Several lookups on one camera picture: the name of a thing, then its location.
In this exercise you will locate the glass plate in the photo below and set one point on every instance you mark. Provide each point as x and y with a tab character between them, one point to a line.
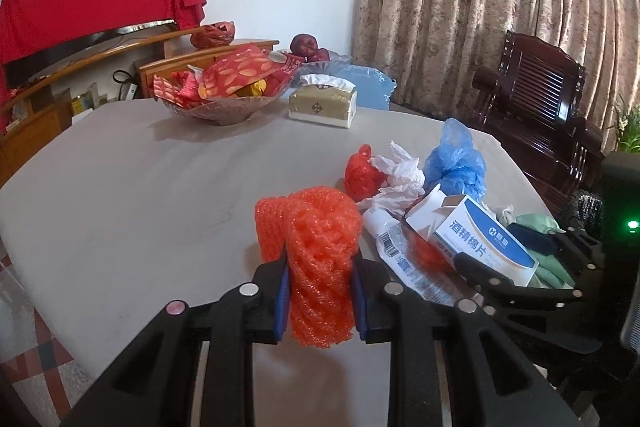
310	69

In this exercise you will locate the green plastic bag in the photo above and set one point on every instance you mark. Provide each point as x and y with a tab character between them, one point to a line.
540	224

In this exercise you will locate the orange foam net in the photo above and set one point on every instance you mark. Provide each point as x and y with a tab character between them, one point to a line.
320	247

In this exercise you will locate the dark wooden armchair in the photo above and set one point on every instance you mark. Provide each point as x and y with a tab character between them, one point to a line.
540	77

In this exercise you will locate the pile of red snack packets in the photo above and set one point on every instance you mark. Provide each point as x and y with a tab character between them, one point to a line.
235	74

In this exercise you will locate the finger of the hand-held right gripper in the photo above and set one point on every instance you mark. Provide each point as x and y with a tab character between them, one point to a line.
500	284
530	239

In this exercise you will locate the red plastic bag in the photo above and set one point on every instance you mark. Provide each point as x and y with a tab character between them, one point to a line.
362	179

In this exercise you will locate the gold tissue box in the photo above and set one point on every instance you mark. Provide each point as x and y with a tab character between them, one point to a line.
320	107

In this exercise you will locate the small red apple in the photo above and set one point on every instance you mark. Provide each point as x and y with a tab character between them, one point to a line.
321	56

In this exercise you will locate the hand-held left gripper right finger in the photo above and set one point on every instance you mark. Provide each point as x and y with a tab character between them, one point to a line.
361	302

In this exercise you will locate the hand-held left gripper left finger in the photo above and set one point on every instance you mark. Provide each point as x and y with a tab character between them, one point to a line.
282	302

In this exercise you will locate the white and blue cardboard box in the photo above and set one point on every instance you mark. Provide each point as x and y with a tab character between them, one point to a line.
480	232

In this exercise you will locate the wooden television cabinet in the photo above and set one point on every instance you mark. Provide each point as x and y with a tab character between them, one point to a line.
30	132

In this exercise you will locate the glass snack bowl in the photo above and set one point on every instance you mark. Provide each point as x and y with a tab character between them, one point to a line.
220	114

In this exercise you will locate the blue plastic bag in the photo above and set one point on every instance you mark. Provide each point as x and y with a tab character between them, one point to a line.
455	167

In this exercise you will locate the red patterned bag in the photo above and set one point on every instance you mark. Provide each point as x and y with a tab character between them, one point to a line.
212	36

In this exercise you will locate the white squeeze tube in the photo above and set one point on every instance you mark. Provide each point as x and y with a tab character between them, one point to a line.
395	247

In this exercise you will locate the large dark red apple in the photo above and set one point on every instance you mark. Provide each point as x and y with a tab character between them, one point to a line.
302	44

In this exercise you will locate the black television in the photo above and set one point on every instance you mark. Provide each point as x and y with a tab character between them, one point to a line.
50	57

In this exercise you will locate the blue plastic chair back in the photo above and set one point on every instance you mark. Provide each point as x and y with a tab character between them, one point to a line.
372	87

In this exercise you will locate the green potted plant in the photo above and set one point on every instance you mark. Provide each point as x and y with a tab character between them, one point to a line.
630	122

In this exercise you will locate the white crumpled plastic bag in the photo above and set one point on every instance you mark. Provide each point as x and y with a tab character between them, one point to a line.
400	179

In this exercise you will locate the glass fruit bowl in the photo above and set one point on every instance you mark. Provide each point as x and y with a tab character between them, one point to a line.
340	56

